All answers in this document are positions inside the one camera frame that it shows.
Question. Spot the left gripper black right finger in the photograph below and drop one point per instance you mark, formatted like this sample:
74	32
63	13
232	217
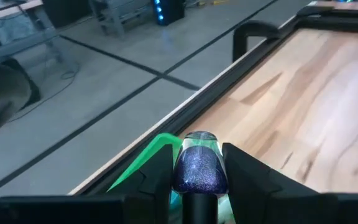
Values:
291	208

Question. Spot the green plastic mesh basket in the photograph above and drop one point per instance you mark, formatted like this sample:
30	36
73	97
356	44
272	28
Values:
148	155

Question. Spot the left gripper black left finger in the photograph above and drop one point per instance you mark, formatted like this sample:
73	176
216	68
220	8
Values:
73	211

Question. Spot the computer tower with blue lights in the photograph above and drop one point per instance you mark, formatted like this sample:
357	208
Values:
172	12

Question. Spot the dark grey rounded object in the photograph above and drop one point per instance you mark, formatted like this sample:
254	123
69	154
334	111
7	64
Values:
2	84

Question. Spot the black aluminium table frame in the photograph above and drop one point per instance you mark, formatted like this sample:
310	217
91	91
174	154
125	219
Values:
230	81

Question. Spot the purple glitter nail polish bottle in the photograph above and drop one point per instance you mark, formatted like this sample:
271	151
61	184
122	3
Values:
199	168

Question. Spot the wooden top desk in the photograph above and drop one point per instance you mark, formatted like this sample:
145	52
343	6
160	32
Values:
8	12

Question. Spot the grey metal table frame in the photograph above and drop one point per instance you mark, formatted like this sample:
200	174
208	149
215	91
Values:
117	15

